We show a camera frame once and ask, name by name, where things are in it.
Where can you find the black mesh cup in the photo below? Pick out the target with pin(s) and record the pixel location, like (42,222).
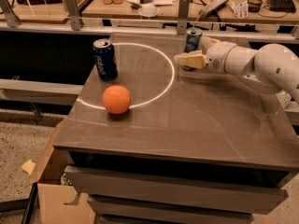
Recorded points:
(254,5)

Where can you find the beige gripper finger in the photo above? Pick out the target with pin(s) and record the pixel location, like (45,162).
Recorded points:
(207,42)
(193,59)

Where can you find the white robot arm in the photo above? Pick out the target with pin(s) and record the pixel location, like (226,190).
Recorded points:
(270,69)

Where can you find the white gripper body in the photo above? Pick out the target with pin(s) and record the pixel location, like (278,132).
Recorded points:
(215,59)

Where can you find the black keyboard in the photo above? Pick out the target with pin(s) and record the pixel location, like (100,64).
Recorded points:
(282,5)

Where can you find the grey drawer cabinet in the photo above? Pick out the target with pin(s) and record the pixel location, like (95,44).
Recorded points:
(194,147)

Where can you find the white red packet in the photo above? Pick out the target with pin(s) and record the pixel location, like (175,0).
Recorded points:
(240,10)

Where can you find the white bowl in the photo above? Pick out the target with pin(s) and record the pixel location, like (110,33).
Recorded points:
(148,11)

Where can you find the redbull can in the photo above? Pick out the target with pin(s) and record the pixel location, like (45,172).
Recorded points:
(193,37)

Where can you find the blue pepsi can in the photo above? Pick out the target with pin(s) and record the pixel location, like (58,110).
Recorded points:
(104,57)

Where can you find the cardboard box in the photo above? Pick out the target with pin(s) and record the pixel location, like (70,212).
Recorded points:
(58,204)

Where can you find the orange ball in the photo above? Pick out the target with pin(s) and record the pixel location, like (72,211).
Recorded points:
(116,99)

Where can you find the grey power strip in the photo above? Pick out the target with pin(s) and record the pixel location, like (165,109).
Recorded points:
(213,6)

